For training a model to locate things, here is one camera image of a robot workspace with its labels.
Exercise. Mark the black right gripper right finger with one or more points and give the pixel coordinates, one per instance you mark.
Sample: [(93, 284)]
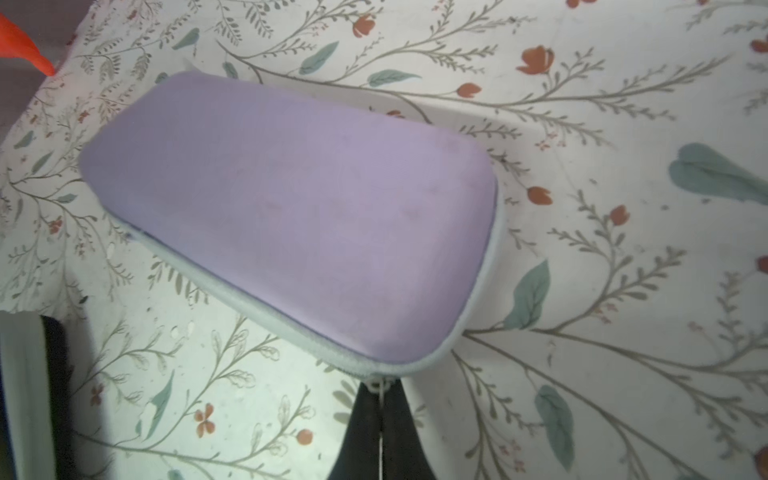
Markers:
[(403, 457)]

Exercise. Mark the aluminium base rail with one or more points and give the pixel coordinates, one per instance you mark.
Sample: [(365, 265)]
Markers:
[(36, 439)]

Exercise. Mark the orange plush whale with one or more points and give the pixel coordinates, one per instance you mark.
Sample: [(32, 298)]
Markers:
[(16, 44)]

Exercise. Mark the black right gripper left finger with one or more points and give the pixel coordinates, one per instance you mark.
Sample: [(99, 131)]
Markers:
[(359, 455)]

